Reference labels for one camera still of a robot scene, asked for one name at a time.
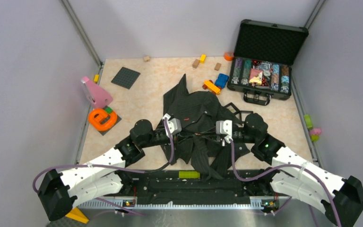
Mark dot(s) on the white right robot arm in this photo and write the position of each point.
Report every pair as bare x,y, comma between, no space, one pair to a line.
339,198

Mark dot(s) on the pink and green toy pile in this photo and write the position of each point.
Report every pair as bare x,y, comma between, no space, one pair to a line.
314,133

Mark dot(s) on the dark pinstriped garment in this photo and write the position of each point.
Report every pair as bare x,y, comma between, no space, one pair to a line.
198,113

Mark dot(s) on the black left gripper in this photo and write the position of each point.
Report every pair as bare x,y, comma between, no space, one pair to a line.
178,138

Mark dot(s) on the yellow wedge block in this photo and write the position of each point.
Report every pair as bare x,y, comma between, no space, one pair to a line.
77,215

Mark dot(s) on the pink toy ramp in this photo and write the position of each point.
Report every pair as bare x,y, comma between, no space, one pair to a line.
96,95

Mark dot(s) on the grey square baseplate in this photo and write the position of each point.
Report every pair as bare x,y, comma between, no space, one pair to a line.
125,77

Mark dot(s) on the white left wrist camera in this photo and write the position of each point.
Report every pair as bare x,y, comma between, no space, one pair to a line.
172,125

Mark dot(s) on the dark grey studded baseplate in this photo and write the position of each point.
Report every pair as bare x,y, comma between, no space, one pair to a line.
104,132

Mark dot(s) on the yellow cube block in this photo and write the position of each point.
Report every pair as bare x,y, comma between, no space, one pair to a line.
202,58

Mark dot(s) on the wooden block centre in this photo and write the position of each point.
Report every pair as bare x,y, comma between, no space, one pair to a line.
195,63

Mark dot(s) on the blue toy brick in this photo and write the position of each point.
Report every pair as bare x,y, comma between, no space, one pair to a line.
221,80

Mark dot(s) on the small wooden block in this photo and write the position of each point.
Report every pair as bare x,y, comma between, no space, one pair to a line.
217,66

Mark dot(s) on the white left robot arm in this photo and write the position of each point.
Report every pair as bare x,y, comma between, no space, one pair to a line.
65,187

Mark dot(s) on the green flat brick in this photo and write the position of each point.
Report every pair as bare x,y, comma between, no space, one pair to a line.
188,175

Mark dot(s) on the orange cylinder cup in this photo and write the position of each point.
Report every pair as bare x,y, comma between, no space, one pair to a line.
229,56

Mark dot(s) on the black square frame far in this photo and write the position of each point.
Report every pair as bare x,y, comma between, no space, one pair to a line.
236,111

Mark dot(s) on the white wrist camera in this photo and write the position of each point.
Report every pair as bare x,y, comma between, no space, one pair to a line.
224,126
172,125

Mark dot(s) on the orange curved toy track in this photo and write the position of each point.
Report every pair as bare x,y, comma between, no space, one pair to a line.
101,119

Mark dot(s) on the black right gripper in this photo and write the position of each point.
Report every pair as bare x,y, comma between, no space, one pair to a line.
217,138

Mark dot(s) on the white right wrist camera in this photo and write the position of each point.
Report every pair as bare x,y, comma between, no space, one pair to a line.
224,126

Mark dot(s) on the yellow toy brick car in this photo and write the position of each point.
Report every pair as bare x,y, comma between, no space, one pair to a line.
210,86

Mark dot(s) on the black poker chip case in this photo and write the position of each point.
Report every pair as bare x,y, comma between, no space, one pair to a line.
263,56

